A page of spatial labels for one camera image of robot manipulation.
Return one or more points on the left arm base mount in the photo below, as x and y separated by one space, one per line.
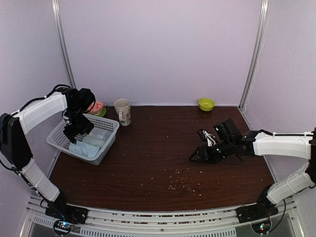
67 216

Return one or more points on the white plastic basket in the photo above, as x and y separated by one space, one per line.
58 139

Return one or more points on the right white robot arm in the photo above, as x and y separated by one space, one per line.
263 143

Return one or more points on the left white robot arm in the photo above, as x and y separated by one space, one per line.
72 103

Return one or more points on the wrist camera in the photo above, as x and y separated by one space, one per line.
207 137
87 99

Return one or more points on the green panda towel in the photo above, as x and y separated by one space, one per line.
93 141

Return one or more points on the green saucer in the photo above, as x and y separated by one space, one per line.
103 112

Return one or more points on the rolled towel in basket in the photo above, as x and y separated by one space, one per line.
99 134

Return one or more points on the left aluminium frame post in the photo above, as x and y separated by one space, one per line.
62 42

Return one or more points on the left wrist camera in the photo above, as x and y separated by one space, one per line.
87 99

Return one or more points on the aluminium frame post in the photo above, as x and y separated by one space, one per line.
258 45
62 42

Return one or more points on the light blue towel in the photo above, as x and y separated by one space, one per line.
84 149

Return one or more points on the front aluminium rail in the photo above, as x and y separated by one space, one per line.
218 222

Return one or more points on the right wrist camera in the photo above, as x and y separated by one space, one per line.
207 137

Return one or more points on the right aluminium frame post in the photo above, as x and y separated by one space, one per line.
258 45

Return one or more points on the red patterned bowl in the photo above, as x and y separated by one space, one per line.
96 107

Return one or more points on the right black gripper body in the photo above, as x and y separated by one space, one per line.
214 156

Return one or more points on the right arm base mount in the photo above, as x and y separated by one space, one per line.
260 213

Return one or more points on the lime green bowl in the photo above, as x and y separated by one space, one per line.
206 104

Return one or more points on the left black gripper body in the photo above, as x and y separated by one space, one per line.
80 124

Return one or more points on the beige ceramic mug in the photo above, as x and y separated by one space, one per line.
123 110

